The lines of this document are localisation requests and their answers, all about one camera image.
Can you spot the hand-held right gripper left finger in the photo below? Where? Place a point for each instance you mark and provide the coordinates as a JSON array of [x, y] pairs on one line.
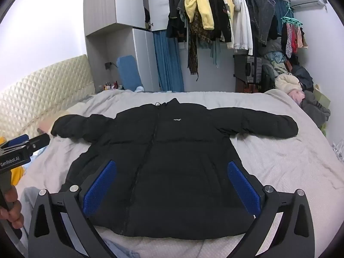
[[99, 186]]

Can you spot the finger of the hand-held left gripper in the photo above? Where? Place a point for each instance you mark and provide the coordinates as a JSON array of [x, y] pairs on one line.
[[37, 142]]

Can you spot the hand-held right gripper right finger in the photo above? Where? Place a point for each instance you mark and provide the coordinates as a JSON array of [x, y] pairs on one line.
[[244, 188]]

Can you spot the black puffer jacket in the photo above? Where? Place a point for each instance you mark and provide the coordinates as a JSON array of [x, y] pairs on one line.
[[174, 166]]

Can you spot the pile of mixed clothes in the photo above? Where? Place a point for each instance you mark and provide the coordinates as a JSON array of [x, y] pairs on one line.
[[276, 59]]

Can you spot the person's left hand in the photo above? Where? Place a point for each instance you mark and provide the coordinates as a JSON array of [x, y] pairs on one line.
[[12, 197]]

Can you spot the yellow cloth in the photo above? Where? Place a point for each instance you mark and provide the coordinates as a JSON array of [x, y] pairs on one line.
[[17, 174]]

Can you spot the pale pink pillow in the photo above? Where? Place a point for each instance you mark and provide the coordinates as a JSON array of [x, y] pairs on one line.
[[45, 125]]

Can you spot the bed with grey sheet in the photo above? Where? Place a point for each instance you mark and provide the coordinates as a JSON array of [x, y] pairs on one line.
[[282, 161]]

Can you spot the cream quilted headboard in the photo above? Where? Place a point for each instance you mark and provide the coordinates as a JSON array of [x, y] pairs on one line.
[[40, 91]]

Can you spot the small bedside bottles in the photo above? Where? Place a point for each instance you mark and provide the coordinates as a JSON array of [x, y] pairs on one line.
[[111, 86]]

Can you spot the pink garment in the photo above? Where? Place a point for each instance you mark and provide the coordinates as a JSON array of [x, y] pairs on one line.
[[297, 96]]

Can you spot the grey crumpled garment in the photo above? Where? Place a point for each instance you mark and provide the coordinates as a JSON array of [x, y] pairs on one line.
[[317, 110]]

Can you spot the cream plush jacket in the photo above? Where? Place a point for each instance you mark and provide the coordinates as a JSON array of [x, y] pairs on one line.
[[287, 82]]

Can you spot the black grey luggage bag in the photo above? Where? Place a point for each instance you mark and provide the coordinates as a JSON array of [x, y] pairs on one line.
[[247, 70]]

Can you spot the pale green box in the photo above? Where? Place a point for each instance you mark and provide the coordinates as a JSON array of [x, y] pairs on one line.
[[322, 95]]

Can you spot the teal hanging scarf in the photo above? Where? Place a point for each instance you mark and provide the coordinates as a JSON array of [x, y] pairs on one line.
[[215, 53]]

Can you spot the blue curtain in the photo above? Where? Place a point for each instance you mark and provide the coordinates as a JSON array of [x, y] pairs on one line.
[[168, 59]]

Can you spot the hanging colourful socks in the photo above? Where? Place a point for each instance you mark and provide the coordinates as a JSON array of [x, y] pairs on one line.
[[293, 39]]

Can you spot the white hoodie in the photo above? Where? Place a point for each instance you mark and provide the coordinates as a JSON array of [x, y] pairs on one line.
[[242, 24]]

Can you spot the grey wardrobe cabinet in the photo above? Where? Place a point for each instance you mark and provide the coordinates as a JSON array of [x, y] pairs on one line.
[[126, 2]]

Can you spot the teal clip drying hanger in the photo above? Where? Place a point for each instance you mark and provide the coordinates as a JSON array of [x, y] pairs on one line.
[[291, 20]]

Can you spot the black hanging jacket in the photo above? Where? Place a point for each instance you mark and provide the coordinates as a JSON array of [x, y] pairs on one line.
[[219, 13]]

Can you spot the dark grey coat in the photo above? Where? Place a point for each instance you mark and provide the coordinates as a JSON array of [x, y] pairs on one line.
[[260, 10]]

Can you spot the yellow fleece jacket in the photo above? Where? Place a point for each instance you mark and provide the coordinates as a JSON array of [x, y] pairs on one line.
[[200, 8]]

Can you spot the black hanging coat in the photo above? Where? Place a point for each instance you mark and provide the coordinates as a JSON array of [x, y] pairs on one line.
[[174, 13]]

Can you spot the black wall plug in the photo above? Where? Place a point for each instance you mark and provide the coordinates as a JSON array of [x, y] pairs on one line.
[[108, 65]]

